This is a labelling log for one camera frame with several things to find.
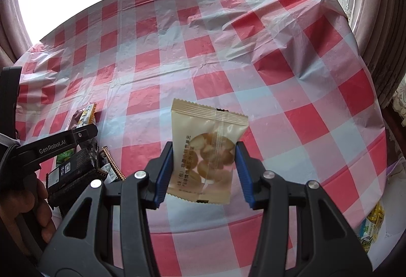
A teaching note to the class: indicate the red checked plastic tablecloth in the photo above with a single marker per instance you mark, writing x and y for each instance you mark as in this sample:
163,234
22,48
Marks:
222,58

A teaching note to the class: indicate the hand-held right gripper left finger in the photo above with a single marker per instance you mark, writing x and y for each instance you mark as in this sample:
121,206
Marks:
165,175

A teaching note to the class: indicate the white lace curtain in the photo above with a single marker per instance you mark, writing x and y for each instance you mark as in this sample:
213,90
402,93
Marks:
400,99

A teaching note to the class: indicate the pink pleated curtain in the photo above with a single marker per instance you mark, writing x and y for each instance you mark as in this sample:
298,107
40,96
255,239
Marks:
377,10
12,20

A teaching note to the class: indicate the brown and yellow snack packet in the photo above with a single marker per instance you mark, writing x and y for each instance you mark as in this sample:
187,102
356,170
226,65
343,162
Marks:
85,115

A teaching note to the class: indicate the person's left hand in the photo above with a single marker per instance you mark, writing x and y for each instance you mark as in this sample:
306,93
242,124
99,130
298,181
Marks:
41,210

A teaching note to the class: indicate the black snack packet white label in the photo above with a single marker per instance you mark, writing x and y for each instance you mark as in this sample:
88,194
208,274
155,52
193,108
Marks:
74,166

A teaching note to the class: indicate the green snack packet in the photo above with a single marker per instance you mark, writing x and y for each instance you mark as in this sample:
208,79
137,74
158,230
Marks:
65,158
367,234

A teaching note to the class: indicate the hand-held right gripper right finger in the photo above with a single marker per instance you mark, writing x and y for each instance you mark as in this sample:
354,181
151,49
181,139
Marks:
243,175

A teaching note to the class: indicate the white box with purple rim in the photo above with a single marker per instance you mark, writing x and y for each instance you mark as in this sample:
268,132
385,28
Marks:
395,194

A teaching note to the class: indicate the cream biscuit packet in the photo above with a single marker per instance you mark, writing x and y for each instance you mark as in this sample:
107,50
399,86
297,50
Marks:
203,137

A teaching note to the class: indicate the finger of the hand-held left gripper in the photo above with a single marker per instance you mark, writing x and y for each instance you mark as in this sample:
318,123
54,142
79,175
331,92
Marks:
54,148

